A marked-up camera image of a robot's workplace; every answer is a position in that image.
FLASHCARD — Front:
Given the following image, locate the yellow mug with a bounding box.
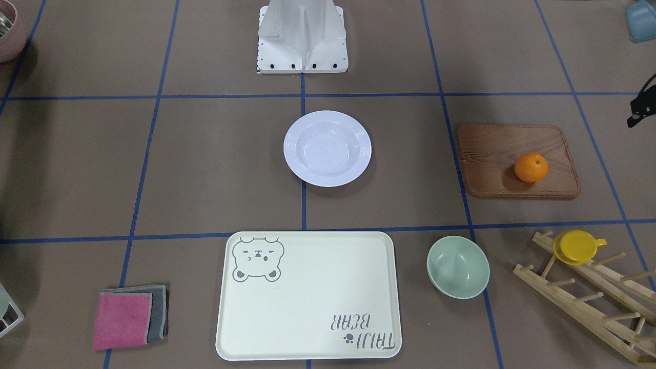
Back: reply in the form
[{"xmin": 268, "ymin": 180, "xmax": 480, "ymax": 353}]
[{"xmin": 552, "ymin": 230, "xmax": 607, "ymax": 265}]

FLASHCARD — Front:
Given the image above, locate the grey cloth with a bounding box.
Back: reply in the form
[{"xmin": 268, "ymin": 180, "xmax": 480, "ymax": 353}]
[{"xmin": 100, "ymin": 284, "xmax": 167, "ymax": 345}]

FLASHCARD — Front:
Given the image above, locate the orange fruit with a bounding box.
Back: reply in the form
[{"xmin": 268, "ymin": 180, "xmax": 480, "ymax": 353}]
[{"xmin": 513, "ymin": 152, "xmax": 550, "ymax": 183}]

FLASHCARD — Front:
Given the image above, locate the white round plate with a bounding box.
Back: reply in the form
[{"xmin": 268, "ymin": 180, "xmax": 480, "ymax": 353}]
[{"xmin": 283, "ymin": 110, "xmax": 373, "ymax": 188}]

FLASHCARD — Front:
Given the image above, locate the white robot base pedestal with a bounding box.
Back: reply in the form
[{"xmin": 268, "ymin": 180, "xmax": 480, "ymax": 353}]
[{"xmin": 256, "ymin": 1, "xmax": 349, "ymax": 74}]

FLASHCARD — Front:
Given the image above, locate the cream bear tray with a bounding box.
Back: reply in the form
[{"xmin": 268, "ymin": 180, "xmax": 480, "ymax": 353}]
[{"xmin": 215, "ymin": 231, "xmax": 402, "ymax": 361}]

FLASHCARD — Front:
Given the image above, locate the blue cup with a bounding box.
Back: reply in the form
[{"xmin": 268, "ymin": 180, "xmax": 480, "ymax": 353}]
[{"xmin": 625, "ymin": 1, "xmax": 655, "ymax": 44}]

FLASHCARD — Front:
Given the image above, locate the wooden peg drying rack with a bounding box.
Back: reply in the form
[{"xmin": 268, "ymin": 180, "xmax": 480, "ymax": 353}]
[{"xmin": 513, "ymin": 232, "xmax": 655, "ymax": 368}]

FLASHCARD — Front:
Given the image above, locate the green bowl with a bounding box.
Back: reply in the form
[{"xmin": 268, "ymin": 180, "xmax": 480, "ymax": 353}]
[{"xmin": 426, "ymin": 235, "xmax": 490, "ymax": 300}]

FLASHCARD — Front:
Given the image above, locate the wooden cutting board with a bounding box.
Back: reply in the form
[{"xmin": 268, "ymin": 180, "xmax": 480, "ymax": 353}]
[{"xmin": 455, "ymin": 123, "xmax": 582, "ymax": 199}]

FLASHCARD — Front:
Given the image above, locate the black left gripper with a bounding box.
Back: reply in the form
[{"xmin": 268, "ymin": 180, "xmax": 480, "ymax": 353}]
[{"xmin": 626, "ymin": 75, "xmax": 655, "ymax": 128}]

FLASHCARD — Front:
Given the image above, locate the pink cloth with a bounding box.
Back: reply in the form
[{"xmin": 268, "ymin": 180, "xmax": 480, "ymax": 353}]
[{"xmin": 92, "ymin": 292, "xmax": 152, "ymax": 351}]

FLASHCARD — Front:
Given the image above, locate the pink bowl with ice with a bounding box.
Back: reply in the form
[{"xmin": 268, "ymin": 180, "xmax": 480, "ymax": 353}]
[{"xmin": 1, "ymin": 1, "xmax": 28, "ymax": 63}]

